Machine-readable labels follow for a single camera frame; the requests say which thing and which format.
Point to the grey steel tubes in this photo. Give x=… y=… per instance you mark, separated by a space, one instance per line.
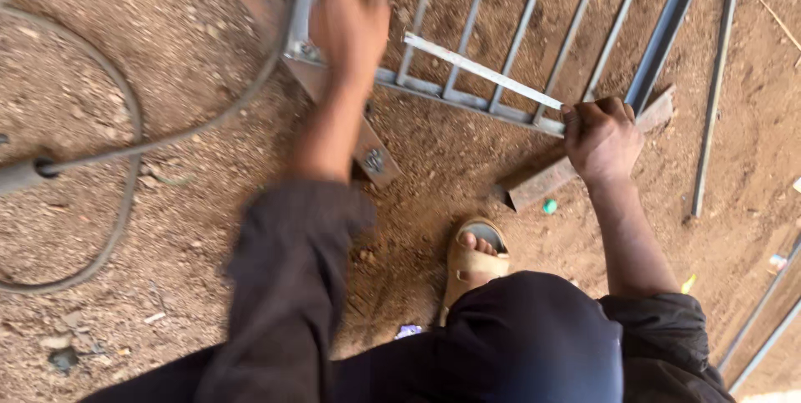
x=760 y=321

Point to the yellow plastic scrap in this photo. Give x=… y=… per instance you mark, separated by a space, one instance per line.
x=688 y=283

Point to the person's foot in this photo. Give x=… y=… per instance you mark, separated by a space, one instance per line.
x=479 y=250

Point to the pink and blue litter scrap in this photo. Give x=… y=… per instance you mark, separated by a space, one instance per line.
x=778 y=261

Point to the person's dark trousers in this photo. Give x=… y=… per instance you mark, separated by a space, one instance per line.
x=519 y=340

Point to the rusty angle iron piece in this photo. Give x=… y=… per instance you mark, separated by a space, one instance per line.
x=538 y=183
x=375 y=152

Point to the long thin steel rod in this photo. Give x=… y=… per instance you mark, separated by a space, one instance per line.
x=716 y=84

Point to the green bottle cap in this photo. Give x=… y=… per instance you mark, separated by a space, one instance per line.
x=549 y=206

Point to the person's dark shirt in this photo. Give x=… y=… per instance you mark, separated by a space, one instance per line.
x=288 y=278

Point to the person's right hand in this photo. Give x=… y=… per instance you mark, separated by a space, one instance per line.
x=604 y=143

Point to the steel bar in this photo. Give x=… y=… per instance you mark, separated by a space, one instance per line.
x=482 y=70

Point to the tan sandal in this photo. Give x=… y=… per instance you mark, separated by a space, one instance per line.
x=466 y=265

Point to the person's left hand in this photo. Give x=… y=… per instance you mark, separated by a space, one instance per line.
x=349 y=27

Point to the dark grey stone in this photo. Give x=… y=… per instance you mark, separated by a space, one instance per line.
x=62 y=359

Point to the grey steel window grille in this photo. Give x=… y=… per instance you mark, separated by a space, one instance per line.
x=475 y=34

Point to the purple wrapper scrap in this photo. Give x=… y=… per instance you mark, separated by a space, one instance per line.
x=408 y=331

